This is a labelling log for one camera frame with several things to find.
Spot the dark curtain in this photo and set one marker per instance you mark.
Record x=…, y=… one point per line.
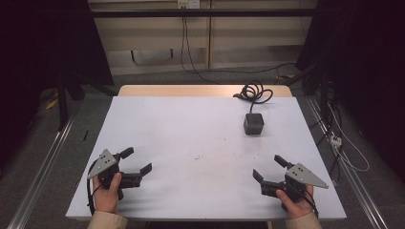
x=38, y=47
x=363, y=63

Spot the white wall socket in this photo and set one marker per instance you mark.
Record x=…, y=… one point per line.
x=188, y=4

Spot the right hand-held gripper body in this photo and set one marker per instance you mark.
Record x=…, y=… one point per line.
x=294, y=183

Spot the person's right hand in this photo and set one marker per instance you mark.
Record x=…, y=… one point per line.
x=297, y=206

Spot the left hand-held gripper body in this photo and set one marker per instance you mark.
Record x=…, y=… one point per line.
x=105, y=165

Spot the white power plug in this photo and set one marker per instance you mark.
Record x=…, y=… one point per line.
x=336, y=141

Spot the black metal stand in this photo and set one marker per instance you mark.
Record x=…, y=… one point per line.
x=63, y=95

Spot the black horizontal metal bar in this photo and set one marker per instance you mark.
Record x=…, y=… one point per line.
x=203, y=13

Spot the small black floor stick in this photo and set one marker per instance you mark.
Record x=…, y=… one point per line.
x=85, y=135

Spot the white table sheet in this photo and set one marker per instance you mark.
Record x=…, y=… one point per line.
x=197, y=143

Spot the black cube power adapter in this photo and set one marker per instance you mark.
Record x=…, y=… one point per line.
x=253, y=124

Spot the aluminium floor rail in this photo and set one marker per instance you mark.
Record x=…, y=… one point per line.
x=350, y=171
x=41, y=171

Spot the person's left hand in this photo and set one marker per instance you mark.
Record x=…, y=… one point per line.
x=106, y=195

